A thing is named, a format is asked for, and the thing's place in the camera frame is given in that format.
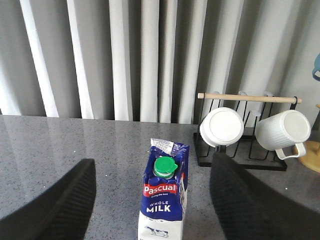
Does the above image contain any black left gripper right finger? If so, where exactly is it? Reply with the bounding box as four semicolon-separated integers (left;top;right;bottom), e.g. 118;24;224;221
209;153;320;240

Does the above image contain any wooden mug tree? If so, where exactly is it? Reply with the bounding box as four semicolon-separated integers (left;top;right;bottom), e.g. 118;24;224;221
293;104;320;174

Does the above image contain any black wire mug rack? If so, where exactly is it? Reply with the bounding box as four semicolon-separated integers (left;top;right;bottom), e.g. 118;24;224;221
193;91;302;171

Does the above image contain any blue white milk carton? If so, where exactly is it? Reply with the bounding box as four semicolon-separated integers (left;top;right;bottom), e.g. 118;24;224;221
137;138;190;240

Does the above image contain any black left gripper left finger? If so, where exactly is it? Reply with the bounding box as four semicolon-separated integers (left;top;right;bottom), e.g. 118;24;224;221
0;158;97;240

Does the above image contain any blue enamel mug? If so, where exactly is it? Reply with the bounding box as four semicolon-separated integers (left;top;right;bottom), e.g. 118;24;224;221
312;54;320;82

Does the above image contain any white smiley mug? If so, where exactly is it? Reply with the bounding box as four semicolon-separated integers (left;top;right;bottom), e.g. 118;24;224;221
199;107;244;148

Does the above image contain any white ribbed mug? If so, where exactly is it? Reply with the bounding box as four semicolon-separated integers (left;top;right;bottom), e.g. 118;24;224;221
254;109;311;160

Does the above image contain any grey white curtain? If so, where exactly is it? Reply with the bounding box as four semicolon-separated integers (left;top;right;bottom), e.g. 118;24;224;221
0;0;320;124

